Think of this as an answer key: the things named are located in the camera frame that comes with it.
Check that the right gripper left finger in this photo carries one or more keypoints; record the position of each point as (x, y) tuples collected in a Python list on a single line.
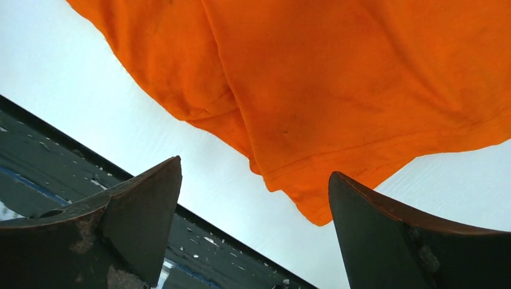
[(116, 238)]

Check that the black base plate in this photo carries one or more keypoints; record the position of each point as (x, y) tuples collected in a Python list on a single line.
[(43, 168)]

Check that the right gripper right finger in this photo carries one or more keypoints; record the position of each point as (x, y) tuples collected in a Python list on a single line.
[(387, 244)]

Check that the orange t-shirt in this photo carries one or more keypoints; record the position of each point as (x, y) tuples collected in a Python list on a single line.
[(307, 88)]

